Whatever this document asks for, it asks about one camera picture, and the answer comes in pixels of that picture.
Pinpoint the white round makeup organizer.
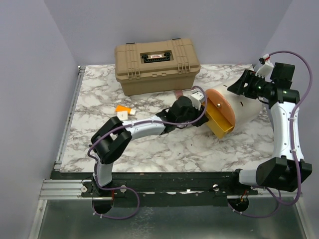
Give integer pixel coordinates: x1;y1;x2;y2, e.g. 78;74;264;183
205;78;262;138

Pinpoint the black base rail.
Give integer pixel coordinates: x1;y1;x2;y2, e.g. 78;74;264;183
49;171;257;208

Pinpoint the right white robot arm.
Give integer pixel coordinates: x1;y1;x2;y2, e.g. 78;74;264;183
227;63;312;195

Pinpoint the pink blush palette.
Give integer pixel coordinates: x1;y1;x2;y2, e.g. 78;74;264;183
174;90;183;99

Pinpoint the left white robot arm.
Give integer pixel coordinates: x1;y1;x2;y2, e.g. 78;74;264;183
87;92;208;197

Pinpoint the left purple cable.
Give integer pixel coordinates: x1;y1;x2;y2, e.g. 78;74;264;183
87;85;209;220

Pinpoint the small white box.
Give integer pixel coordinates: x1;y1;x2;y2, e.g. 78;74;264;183
117;111;128;121

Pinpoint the tan plastic toolbox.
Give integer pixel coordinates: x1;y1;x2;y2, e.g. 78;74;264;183
115;38;201;96

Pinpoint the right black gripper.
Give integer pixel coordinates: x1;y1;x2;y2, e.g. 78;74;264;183
228;69;274;100

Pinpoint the orange white cream tube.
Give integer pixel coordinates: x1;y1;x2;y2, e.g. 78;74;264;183
115;105;136;116

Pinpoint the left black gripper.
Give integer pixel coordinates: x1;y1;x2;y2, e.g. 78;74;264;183
176;102;208;128

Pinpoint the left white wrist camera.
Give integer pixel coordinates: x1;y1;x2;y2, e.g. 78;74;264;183
189;92;205;110

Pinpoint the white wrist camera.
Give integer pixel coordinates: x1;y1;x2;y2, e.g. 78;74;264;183
189;92;205;110
255;54;274;78

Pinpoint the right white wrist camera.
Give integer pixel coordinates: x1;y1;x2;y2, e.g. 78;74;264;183
255;54;274;78

